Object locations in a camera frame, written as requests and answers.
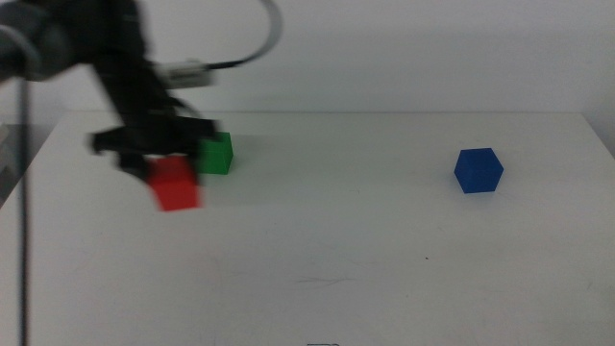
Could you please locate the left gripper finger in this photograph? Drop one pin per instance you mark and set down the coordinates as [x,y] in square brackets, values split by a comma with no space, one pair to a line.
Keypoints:
[197,161]
[132,165]

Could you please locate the green cube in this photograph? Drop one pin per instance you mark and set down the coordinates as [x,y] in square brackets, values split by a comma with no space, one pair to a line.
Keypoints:
[218,156]

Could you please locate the red cube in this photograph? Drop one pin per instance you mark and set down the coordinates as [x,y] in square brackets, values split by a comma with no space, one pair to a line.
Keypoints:
[174,185]

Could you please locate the blue cube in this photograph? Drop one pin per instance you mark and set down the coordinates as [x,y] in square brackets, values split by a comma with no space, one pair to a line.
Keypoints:
[478,170]

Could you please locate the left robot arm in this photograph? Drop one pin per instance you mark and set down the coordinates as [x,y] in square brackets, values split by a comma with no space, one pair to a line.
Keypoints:
[38,43]

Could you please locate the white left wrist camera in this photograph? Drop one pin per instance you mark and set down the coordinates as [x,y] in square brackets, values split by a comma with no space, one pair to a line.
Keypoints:
[185,74]

